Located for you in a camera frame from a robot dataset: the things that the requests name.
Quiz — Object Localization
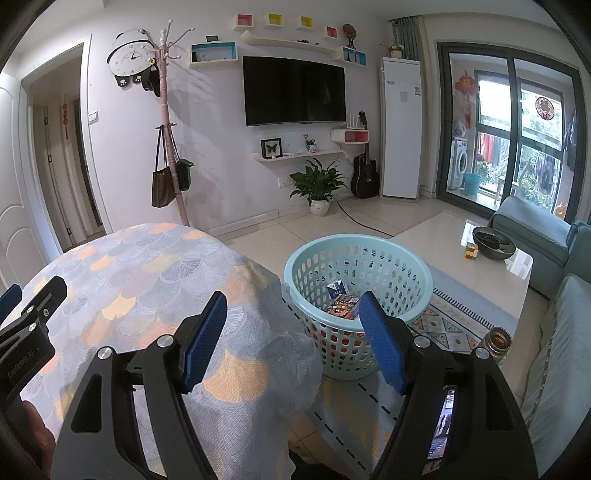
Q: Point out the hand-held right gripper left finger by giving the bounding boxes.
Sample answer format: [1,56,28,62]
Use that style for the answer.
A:
[51,291,229,480]

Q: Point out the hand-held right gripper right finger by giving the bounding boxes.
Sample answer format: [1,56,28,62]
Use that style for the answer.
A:
[358,291,539,480]

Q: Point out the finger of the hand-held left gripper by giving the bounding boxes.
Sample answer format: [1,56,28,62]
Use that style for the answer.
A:
[0,276,68,354]
[0,285,23,324]

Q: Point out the teal plastic basket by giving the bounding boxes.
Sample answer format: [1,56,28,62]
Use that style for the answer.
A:
[283,234,434,380]

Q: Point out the red blue card box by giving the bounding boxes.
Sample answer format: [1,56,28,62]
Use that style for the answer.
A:
[323,295,362,319]

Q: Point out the person's left hand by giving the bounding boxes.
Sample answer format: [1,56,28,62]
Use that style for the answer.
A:
[21,399,57,472]

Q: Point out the patterned floor rug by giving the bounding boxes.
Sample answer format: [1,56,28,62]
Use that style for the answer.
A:
[286,268,520,476]

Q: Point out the white room door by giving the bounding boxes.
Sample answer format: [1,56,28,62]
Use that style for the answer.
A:
[0,85,28,289]

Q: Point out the smartphone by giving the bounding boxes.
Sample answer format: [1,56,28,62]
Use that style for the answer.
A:
[427,388,458,462]

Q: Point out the white coffee table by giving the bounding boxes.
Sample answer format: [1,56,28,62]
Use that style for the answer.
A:
[392,209,534,361]

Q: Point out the metal thermos bottle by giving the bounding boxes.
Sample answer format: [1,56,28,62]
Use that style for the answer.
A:
[482,327,512,365]

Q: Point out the dark metal bowl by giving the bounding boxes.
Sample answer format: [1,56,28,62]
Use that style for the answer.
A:
[472,226,517,260]

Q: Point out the brown tote bag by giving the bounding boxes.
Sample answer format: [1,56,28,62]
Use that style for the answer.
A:
[151,124,178,208]

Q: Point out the black acoustic guitar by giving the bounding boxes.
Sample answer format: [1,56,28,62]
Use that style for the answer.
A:
[351,111,380,199]

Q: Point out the small black bag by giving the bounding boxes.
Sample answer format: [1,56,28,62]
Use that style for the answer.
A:
[175,158,195,191]

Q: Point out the potted green plant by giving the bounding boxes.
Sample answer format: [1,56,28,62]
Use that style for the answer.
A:
[288,158,348,217]

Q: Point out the grey-blue sofa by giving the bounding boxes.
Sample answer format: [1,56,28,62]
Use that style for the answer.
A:
[487,195,591,472]

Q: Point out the white washing machine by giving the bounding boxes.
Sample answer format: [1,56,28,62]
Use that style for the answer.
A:
[450,138,469,190]

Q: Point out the white standing air conditioner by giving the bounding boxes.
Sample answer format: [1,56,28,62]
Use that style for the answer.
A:
[379,56,423,200]

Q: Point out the red and white box shelf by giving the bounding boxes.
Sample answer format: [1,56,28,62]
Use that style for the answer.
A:
[330,129,371,145]

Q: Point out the pink coat rack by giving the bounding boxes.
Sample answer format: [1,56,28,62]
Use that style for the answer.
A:
[152,18,197,227]

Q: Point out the dark hanging pouch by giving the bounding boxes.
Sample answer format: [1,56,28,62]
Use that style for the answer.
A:
[140,64,162,97]

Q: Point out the sliding glass door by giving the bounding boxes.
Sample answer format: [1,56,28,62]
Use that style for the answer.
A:
[436,41,581,215]

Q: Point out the red knot ornament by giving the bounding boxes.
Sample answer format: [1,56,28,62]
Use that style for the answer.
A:
[455,70,478,130]

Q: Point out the long blue box shelf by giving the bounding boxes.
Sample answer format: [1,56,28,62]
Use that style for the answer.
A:
[189,41,238,68]

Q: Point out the grey curtain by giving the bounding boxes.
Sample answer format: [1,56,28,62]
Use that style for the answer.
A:
[392,16,423,61]

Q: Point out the black floor cable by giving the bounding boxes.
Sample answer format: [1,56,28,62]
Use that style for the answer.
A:
[335,199,393,236]

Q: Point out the panda wall clock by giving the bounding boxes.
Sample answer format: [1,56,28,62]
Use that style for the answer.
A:
[107,28,160,88]

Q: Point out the wall-mounted black television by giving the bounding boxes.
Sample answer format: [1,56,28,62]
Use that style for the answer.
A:
[242,55,347,127]

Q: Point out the wavy white wall shelf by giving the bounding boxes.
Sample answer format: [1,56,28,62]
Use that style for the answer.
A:
[240,30,345,55]

